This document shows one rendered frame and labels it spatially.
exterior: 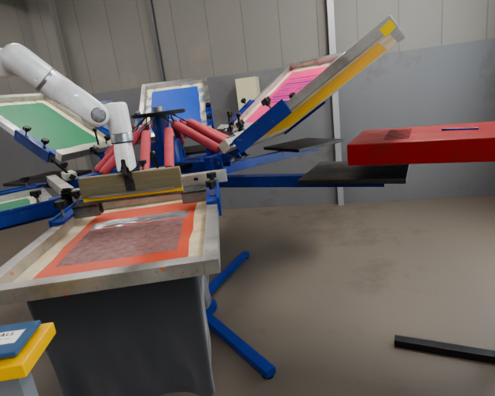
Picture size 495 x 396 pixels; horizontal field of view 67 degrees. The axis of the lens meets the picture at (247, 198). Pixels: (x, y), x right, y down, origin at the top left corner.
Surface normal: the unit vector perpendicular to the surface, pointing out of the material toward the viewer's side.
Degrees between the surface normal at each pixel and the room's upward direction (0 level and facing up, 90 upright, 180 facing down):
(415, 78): 90
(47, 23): 90
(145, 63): 90
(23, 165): 90
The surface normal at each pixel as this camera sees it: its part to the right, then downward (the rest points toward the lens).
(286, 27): -0.21, 0.29
